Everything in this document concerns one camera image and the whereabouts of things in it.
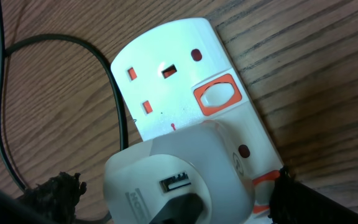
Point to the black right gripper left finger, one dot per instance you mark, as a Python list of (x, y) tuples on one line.
[(51, 202)]

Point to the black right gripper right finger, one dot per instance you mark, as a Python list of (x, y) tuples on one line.
[(292, 202)]

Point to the white power strip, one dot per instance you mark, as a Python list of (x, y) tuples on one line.
[(178, 75)]

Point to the white charger plug adapter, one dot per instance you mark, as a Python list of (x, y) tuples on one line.
[(192, 175)]

